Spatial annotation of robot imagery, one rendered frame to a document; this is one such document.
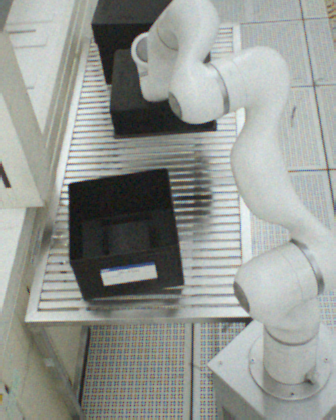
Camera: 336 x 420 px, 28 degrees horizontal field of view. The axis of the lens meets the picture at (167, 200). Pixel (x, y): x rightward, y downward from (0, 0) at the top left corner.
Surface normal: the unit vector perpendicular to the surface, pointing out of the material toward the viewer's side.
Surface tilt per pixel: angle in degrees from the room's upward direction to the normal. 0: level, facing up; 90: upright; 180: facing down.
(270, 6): 0
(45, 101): 0
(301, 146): 0
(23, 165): 90
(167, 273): 90
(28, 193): 90
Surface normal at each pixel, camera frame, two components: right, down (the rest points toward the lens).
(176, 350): -0.11, -0.66
